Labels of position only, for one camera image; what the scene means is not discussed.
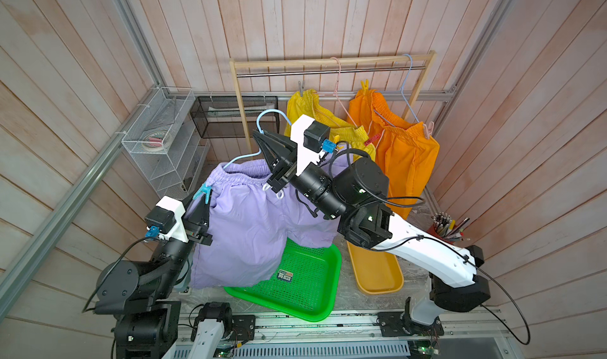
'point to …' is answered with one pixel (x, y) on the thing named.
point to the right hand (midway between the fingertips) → (250, 139)
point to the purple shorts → (250, 225)
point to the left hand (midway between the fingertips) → (210, 191)
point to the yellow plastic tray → (375, 272)
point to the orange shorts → (408, 150)
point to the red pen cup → (446, 228)
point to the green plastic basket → (305, 284)
